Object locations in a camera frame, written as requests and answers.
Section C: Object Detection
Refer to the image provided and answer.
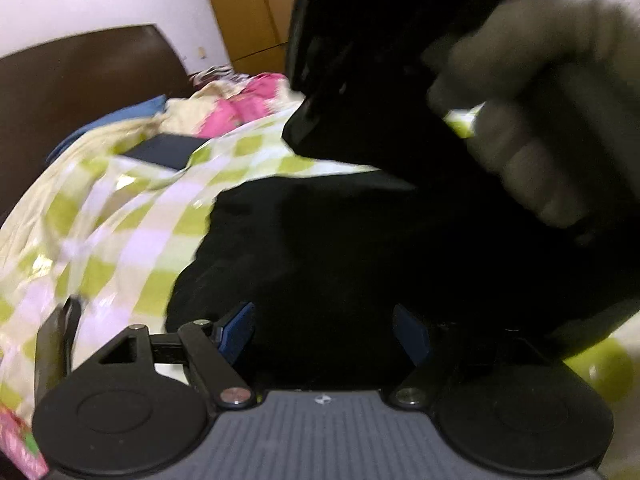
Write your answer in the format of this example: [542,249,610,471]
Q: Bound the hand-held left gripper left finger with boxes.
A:
[97,301,258,409]

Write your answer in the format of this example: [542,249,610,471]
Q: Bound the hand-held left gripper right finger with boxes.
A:
[385,302,566,409]

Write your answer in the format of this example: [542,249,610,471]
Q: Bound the black pants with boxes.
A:
[165,167,640,391]

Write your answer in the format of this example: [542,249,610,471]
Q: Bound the person's right hand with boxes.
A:
[422,0,640,233]

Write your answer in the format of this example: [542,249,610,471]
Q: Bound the wooden wardrobe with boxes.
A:
[197,0,311,74]

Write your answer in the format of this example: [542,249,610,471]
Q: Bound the pink quilt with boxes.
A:
[165,72,301,139]

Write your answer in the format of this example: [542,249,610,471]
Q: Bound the checkered printed bed cover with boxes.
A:
[0,110,640,480]

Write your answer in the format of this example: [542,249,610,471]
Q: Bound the blue cloth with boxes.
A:
[47,95,168,161]

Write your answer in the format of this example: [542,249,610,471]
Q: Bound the dark brown headboard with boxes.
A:
[0,24,193,221]

